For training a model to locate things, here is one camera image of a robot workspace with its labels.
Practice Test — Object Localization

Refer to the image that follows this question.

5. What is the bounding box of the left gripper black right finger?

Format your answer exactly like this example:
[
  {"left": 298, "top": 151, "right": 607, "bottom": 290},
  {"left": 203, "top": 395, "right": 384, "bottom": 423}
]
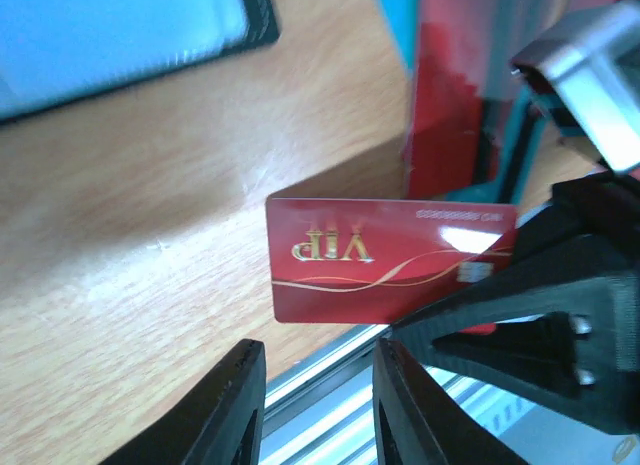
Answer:
[{"left": 373, "top": 338, "right": 525, "bottom": 465}]

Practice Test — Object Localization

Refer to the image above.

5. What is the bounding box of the red card black stripe upright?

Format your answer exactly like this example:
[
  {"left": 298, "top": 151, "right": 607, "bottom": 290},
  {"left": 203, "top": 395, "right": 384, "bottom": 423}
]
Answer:
[{"left": 402, "top": 0, "right": 571, "bottom": 202}]

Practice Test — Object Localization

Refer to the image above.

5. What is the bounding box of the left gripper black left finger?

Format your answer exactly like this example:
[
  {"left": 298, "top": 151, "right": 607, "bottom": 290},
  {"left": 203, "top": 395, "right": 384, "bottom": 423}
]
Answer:
[{"left": 102, "top": 339, "right": 266, "bottom": 464}]

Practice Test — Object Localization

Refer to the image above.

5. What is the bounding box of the teal card stripe bottom centre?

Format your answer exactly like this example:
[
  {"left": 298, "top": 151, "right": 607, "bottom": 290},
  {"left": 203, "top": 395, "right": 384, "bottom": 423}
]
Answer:
[{"left": 445, "top": 88, "right": 547, "bottom": 205}]

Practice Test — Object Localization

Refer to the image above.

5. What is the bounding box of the black leather card holder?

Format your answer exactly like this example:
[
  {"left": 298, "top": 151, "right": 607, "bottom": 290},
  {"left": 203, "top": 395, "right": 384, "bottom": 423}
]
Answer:
[{"left": 1, "top": 0, "right": 280, "bottom": 121}]

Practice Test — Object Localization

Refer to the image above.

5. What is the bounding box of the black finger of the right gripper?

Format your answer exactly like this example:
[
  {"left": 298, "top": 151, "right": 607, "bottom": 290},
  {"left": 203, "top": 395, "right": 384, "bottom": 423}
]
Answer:
[
  {"left": 499, "top": 177, "right": 640, "bottom": 286},
  {"left": 392, "top": 274, "right": 639, "bottom": 433}
]

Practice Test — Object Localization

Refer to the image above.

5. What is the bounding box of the aluminium rail frame front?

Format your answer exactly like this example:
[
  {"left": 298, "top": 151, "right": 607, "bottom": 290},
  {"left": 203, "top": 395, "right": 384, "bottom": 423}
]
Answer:
[{"left": 259, "top": 325, "right": 639, "bottom": 464}]

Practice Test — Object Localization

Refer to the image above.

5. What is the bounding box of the red VIP card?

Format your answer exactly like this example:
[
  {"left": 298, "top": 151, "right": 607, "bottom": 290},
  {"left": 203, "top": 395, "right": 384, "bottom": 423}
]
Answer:
[{"left": 266, "top": 197, "right": 518, "bottom": 324}]

